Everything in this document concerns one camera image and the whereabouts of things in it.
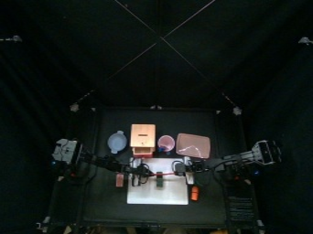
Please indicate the orange toy carrot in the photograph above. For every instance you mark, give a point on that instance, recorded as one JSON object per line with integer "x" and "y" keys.
{"x": 194, "y": 194}

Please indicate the wooden box with red base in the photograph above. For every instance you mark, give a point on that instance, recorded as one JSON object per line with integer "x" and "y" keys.
{"x": 142, "y": 137}

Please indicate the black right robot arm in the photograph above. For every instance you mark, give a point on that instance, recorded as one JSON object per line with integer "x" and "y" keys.
{"x": 240, "y": 157}

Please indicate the blue toy utensil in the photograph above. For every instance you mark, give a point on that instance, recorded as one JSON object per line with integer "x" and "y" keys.
{"x": 164, "y": 149}

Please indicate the pink rectangular plate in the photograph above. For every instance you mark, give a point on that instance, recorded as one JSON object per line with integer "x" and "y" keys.
{"x": 193, "y": 145}

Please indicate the white cutting board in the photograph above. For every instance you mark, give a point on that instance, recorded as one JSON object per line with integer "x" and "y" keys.
{"x": 160, "y": 195}

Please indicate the red plastic cup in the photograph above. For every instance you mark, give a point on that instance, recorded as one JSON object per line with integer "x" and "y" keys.
{"x": 166, "y": 141}

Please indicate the grey frame corner clamp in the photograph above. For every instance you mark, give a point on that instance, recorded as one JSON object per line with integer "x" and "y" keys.
{"x": 306, "y": 40}
{"x": 260, "y": 224}
{"x": 156, "y": 107}
{"x": 237, "y": 110}
{"x": 17, "y": 38}
{"x": 74, "y": 107}

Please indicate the salmon pink toy block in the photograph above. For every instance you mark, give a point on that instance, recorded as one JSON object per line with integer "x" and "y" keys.
{"x": 120, "y": 180}

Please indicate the pale blue bowl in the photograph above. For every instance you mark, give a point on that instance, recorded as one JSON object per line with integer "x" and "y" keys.
{"x": 117, "y": 142}

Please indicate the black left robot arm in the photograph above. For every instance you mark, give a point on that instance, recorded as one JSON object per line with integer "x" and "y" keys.
{"x": 102, "y": 163}

